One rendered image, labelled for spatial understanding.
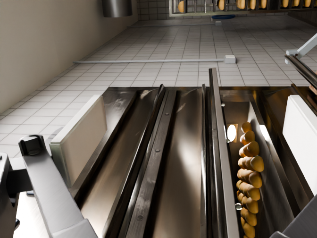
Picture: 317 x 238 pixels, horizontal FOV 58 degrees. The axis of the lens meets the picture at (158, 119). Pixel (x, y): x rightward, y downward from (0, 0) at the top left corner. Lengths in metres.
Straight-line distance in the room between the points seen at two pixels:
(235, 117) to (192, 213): 1.11
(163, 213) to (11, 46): 1.40
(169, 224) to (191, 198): 0.11
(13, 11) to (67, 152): 1.89
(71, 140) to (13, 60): 1.81
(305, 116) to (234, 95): 1.67
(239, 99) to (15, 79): 1.39
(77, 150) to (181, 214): 0.75
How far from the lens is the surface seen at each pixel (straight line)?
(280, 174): 1.17
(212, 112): 1.18
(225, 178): 0.81
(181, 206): 0.93
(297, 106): 0.19
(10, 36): 1.97
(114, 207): 0.89
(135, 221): 0.90
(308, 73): 0.94
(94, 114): 0.20
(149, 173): 1.07
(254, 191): 1.55
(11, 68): 1.94
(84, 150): 0.18
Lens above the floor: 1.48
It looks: 8 degrees up
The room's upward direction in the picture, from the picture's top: 89 degrees counter-clockwise
